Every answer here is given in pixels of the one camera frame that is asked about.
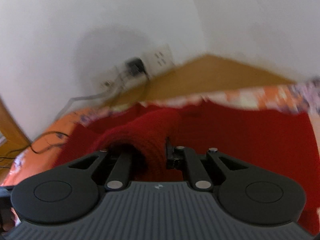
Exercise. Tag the white wall socket panel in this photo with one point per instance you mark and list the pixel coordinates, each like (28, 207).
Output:
(157, 61)

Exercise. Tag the wooden bed headboard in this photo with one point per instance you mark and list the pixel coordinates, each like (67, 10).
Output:
(14, 137)

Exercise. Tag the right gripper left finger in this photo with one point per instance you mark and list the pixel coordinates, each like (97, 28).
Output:
(72, 190)

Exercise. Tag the orange floral bed sheet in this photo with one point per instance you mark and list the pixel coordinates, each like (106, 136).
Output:
(293, 99)

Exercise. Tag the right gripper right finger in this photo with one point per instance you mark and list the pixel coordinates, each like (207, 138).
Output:
(246, 192)

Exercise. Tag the red knitted sweater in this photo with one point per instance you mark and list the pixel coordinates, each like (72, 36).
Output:
(278, 142)

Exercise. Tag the black power adapter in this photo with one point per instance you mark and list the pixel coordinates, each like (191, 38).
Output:
(135, 66)

